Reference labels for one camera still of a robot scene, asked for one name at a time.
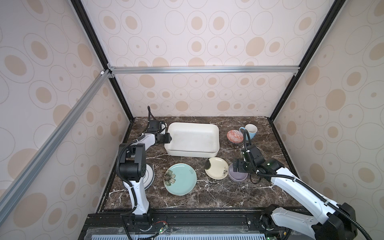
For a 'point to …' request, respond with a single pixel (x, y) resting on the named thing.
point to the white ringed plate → (149, 178)
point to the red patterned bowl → (235, 136)
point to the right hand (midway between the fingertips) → (240, 164)
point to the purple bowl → (236, 176)
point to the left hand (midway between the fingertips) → (173, 134)
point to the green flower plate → (180, 179)
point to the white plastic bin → (193, 140)
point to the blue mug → (251, 129)
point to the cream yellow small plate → (218, 169)
